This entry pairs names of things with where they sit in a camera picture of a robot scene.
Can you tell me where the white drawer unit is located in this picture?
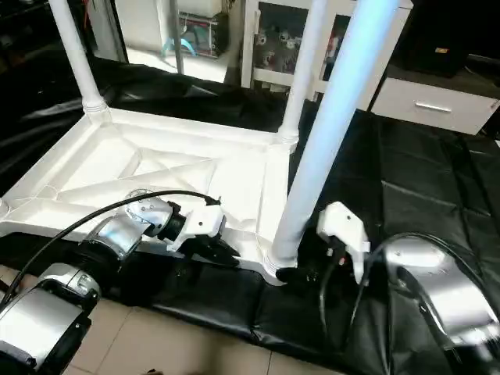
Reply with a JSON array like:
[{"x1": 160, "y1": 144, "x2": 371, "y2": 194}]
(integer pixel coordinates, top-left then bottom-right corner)
[{"x1": 371, "y1": 77, "x2": 500, "y2": 135}]

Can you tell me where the black work mat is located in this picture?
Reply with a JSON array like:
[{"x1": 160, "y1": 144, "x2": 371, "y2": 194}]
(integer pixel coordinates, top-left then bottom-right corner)
[{"x1": 0, "y1": 55, "x2": 500, "y2": 375}]

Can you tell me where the white glass-door cabinet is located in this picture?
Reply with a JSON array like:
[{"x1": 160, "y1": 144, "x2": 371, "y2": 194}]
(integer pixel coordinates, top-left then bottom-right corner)
[{"x1": 242, "y1": 0, "x2": 411, "y2": 110}]

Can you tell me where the white plastic table top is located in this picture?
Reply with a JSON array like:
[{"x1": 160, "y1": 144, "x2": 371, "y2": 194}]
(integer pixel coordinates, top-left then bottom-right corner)
[{"x1": 0, "y1": 108, "x2": 307, "y2": 284}]

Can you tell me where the teal storage box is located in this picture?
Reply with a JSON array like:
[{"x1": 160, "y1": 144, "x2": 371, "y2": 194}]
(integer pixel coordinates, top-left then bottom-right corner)
[{"x1": 162, "y1": 9, "x2": 229, "y2": 59}]

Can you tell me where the black box yellow label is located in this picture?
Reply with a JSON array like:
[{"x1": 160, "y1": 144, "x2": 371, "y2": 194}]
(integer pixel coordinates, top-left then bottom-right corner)
[{"x1": 395, "y1": 0, "x2": 500, "y2": 77}]

